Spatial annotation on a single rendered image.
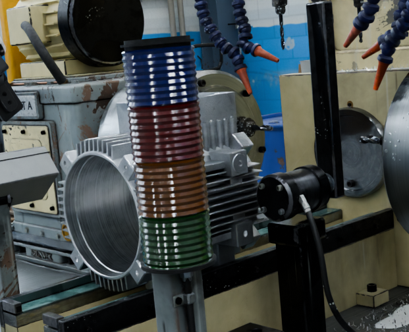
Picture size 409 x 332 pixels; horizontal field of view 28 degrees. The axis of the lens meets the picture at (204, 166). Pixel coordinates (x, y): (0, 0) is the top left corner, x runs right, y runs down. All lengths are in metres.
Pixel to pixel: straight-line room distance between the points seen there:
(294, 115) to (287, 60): 6.68
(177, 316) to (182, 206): 0.10
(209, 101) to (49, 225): 0.68
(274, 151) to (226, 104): 2.18
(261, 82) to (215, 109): 7.31
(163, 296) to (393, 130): 0.45
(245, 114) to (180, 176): 0.82
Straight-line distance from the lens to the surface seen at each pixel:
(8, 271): 1.20
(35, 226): 1.69
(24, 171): 1.18
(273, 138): 3.24
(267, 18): 8.26
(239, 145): 1.06
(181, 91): 0.65
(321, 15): 1.07
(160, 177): 0.66
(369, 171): 1.34
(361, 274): 1.29
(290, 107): 1.44
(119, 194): 1.12
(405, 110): 1.05
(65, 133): 1.55
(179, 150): 0.65
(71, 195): 1.08
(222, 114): 1.07
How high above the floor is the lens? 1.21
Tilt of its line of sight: 8 degrees down
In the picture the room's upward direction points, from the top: 5 degrees counter-clockwise
